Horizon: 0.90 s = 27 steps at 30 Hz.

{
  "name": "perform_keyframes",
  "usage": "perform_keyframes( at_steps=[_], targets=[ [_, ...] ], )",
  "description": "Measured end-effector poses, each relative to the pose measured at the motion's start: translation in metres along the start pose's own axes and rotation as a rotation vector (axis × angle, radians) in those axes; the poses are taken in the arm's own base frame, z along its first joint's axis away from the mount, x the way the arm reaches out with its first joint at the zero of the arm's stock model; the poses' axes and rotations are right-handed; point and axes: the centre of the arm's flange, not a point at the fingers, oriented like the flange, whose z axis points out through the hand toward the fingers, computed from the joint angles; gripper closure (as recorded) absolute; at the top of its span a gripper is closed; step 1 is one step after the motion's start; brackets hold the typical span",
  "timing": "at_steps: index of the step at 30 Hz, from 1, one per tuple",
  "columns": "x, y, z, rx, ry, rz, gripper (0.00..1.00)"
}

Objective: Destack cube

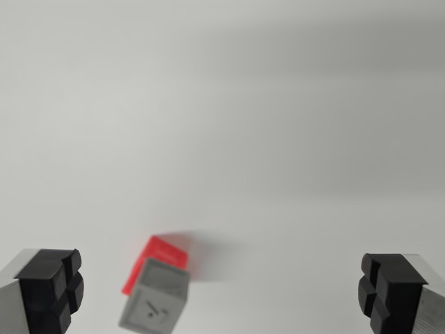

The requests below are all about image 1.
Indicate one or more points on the grey embossed cube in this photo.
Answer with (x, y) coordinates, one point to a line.
(154, 295)

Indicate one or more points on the gripper left finger with silver black pad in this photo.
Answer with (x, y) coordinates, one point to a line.
(45, 292)

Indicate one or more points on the red embossed cube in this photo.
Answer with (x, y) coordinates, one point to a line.
(158, 252)

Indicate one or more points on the gripper right finger with silver black pad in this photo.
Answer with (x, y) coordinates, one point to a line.
(400, 295)

